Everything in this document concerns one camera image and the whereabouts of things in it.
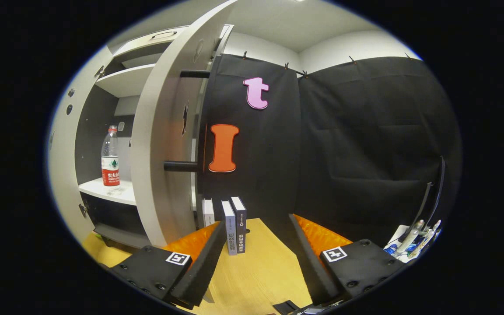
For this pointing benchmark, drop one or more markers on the clear water bottle red label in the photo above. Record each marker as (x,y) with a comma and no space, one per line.
(110,175)

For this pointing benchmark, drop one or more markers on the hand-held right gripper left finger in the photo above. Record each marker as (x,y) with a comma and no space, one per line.
(204,271)

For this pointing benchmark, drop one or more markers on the grey pen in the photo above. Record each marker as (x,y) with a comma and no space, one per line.
(429,236)
(411,236)

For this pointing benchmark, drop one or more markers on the grey book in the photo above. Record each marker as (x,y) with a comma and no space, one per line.
(230,236)

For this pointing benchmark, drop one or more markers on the black backdrop cloth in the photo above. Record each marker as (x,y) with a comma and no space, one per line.
(344,153)

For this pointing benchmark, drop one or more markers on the white cabinet door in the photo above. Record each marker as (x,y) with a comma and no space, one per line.
(155,153)
(61,175)

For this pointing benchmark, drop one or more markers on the white book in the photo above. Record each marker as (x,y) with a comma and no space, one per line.
(208,214)

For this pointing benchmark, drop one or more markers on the dark book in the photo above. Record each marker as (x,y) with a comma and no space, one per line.
(242,232)

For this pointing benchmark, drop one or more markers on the white cabinet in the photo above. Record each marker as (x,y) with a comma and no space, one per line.
(125,81)

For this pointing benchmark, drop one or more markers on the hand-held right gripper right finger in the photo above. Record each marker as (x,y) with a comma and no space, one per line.
(311,267)

